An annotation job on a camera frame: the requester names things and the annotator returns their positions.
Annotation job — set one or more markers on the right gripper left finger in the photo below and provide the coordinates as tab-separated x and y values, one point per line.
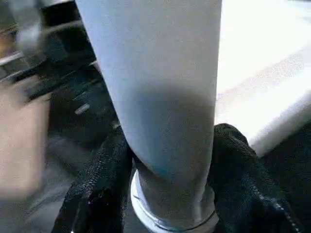
97	189

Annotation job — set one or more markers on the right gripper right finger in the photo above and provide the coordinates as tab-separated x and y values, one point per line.
243	184

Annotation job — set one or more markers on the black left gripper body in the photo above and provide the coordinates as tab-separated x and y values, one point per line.
80	102

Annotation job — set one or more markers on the white plastic table leg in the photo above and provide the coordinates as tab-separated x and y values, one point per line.
155	85

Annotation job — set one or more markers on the white plastic table top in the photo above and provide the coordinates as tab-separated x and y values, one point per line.
267	72

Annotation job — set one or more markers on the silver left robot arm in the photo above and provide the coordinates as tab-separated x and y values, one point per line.
26	41

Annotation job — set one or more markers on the black work mat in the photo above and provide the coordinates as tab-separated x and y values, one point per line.
291	170

